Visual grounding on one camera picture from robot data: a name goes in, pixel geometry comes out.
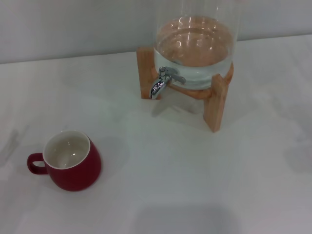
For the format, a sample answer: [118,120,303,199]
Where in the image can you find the chrome faucet tap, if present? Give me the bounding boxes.
[149,66,187,100]

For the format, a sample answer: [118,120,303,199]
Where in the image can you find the red ceramic cup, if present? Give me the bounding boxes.
[26,130,102,192]

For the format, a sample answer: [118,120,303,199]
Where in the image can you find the wooden dispenser stand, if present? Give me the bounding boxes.
[136,45,234,134]

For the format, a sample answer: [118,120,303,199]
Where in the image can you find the glass water dispenser jar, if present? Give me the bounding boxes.
[153,0,244,90]

